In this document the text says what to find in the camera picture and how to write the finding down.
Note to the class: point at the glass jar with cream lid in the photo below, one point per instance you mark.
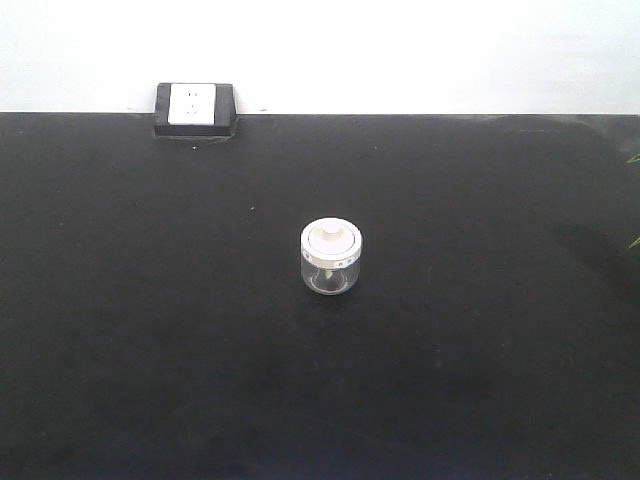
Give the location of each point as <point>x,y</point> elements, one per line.
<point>330,251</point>

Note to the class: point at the black bench power socket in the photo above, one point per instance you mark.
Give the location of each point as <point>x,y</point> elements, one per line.
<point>195,110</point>

